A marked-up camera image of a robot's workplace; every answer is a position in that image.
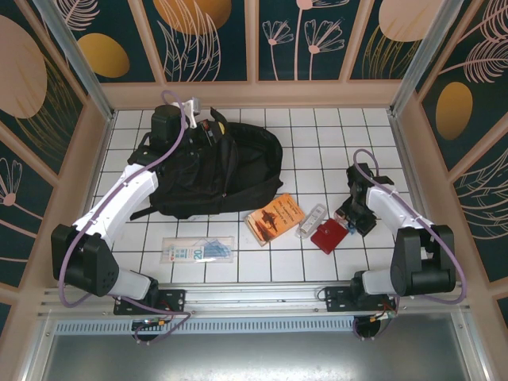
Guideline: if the red snap wallet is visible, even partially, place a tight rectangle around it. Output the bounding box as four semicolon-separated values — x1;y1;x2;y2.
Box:
310;218;348;255

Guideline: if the clear white tube case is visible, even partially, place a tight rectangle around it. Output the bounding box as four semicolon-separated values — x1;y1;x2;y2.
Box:
295;203;327;241

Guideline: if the black backpack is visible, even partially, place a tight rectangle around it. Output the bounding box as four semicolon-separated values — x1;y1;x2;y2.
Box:
129;106;284;221

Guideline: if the orange paperback book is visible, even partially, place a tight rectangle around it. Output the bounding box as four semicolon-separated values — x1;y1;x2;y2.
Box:
243;193;306;247

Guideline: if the clear geometry set pouch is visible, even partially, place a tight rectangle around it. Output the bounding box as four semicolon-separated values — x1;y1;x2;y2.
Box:
160;237;236;265

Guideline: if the grey sheet metal panel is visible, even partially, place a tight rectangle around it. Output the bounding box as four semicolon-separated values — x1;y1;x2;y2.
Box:
39;313;477;381

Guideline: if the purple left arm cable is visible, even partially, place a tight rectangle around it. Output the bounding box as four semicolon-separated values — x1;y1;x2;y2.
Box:
58;90;194;346

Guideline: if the aluminium side rail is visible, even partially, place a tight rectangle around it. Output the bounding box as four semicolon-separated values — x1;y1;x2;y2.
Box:
388;113;452;283

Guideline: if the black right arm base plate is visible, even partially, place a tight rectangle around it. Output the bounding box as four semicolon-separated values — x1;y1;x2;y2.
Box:
324;284;398;314

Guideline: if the aluminium corner post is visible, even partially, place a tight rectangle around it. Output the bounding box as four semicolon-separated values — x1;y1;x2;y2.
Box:
33;0;117;122
387;0;476;117

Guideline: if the aluminium front rail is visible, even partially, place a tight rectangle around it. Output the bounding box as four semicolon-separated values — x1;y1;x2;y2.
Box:
37;280;471;318

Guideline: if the slotted metal cable duct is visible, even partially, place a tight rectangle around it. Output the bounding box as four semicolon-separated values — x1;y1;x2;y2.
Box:
53;319;457;335

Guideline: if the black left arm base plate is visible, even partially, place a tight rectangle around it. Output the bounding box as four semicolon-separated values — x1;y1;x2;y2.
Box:
114;288;187;317

